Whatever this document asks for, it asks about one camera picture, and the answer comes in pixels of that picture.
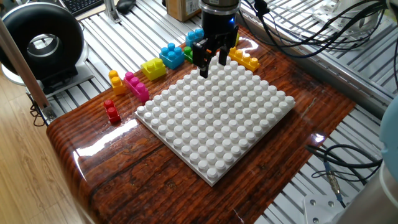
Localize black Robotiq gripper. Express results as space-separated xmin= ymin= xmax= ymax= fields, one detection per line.
xmin=192 ymin=10 xmax=240 ymax=79

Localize long yellow four-stud block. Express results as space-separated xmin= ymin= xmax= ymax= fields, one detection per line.
xmin=228 ymin=46 xmax=261 ymax=72

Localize green two-stud block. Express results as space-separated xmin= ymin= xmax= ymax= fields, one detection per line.
xmin=183 ymin=45 xmax=194 ymax=63

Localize light blue long block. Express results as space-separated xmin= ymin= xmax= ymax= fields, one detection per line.
xmin=185 ymin=28 xmax=205 ymax=48

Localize blue four-stud square block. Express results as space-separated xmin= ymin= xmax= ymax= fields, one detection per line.
xmin=159 ymin=42 xmax=185 ymax=70

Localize labelled cardboard box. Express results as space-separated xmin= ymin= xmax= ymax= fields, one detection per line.
xmin=165 ymin=0 xmax=203 ymax=22

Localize lime yellow two-stud block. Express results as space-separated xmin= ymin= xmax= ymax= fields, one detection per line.
xmin=140 ymin=57 xmax=167 ymax=82

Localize white studded baseplate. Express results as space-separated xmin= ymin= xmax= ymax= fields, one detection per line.
xmin=135 ymin=52 xmax=296 ymax=187

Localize magenta three-stud block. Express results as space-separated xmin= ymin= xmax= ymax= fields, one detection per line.
xmin=123 ymin=71 xmax=150 ymax=104

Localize black computer mouse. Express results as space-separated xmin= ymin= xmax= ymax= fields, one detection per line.
xmin=116 ymin=0 xmax=137 ymax=16

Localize red two-stud block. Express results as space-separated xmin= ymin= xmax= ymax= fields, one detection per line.
xmin=103 ymin=99 xmax=122 ymax=124

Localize black keyboard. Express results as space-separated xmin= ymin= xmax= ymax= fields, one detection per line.
xmin=60 ymin=0 xmax=105 ymax=17

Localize glossy wood-grain board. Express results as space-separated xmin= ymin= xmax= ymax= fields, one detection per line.
xmin=46 ymin=17 xmax=357 ymax=224

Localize slanted wooden beam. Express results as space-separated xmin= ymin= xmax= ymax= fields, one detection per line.
xmin=0 ymin=18 xmax=58 ymax=123

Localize white metal mounting plate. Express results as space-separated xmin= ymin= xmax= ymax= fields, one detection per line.
xmin=303 ymin=194 xmax=353 ymax=224

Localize black cable bundle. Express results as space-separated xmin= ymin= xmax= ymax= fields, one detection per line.
xmin=241 ymin=0 xmax=398 ymax=60
xmin=306 ymin=144 xmax=384 ymax=208

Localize aluminium post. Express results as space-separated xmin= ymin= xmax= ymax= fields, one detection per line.
xmin=103 ymin=0 xmax=121 ymax=24

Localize thin black cable loops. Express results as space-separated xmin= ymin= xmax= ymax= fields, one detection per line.
xmin=28 ymin=92 xmax=47 ymax=128

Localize black round ring device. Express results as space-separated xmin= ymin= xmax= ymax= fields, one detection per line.
xmin=0 ymin=2 xmax=94 ymax=97

